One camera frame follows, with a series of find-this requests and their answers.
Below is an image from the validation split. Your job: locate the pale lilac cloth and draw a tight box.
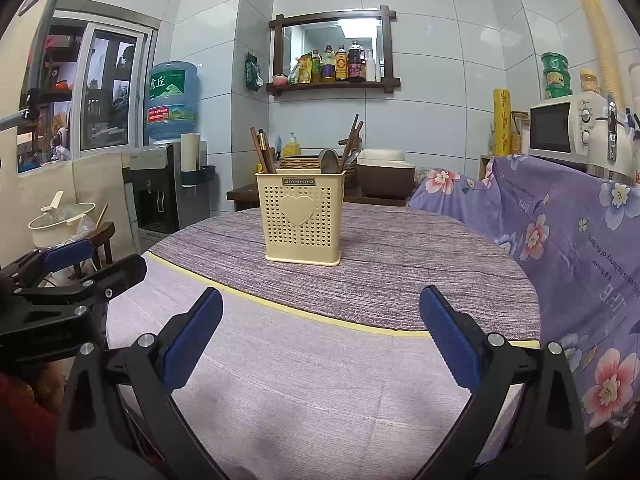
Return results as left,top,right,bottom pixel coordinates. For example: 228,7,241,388
105,255,542,480

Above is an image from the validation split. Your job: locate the white microwave oven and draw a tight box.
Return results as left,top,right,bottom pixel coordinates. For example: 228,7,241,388
528,92,606,161

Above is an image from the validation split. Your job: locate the window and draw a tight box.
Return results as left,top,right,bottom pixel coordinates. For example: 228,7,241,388
17,10,156,171

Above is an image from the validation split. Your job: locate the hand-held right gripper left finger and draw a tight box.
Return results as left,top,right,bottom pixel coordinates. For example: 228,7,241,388
57,287,226,480

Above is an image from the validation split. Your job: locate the white cooking pot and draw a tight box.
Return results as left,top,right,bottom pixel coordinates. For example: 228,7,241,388
28,191,97,250

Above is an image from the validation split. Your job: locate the dark wooden counter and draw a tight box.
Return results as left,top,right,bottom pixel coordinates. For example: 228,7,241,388
226,184,408,212

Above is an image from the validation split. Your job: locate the long yellow tube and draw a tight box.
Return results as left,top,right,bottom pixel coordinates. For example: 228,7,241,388
575,0,626,111

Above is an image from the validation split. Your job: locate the purple floral cloth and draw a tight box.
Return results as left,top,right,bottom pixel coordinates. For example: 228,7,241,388
407,154,640,441

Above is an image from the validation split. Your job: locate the grey water dispenser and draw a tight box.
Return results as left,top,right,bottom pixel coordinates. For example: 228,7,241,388
129,142,211,241

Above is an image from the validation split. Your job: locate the yellow patterned roll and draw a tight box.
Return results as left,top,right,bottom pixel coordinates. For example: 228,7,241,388
492,88,513,157

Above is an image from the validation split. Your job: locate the cream plastic utensil holder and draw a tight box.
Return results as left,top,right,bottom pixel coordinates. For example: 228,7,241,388
256,170,347,265

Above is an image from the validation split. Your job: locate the black chopstick with gold band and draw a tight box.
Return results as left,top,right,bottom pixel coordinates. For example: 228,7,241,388
259,130,277,173

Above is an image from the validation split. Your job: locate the glass jar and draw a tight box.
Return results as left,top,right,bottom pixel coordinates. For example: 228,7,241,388
511,110,531,156

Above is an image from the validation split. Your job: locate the brown wooden chopstick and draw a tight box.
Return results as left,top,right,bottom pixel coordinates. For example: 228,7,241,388
250,127,266,173
346,121,365,161
341,114,360,171

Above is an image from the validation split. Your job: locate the stack of green bowls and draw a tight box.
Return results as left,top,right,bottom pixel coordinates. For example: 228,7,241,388
540,51,573,100

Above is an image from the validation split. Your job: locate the dark soy sauce bottle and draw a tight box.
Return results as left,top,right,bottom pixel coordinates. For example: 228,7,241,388
347,40,367,82

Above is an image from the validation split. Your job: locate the wooden framed mirror shelf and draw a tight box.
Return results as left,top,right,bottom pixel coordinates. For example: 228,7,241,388
266,6,401,97

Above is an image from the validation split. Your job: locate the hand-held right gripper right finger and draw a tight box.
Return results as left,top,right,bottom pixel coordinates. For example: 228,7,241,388
415,285,588,480

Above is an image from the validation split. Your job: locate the white kettle with chrome handle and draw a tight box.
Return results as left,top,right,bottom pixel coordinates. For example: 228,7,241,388
587,92,640,181

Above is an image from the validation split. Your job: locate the blue water bottle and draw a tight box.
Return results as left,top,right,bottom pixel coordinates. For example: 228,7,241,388
145,60,200,141

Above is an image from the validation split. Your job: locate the wooden chair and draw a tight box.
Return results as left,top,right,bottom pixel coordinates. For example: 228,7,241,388
70,220,117,281

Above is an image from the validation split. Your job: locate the green hanging packet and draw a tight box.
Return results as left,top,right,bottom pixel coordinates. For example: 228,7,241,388
245,52,263,92

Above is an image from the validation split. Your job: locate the brown and white rice cooker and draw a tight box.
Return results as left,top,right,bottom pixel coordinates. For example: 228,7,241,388
356,148,417,198

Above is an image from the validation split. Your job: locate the paper cup tube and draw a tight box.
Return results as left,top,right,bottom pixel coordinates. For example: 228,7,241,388
180,132,202,173

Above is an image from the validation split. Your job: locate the dark blue cup holder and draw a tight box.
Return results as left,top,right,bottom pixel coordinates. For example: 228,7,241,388
180,165,217,189

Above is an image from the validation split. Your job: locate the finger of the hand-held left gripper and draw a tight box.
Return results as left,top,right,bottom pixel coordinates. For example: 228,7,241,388
20,254,148,322
0,239,96,293

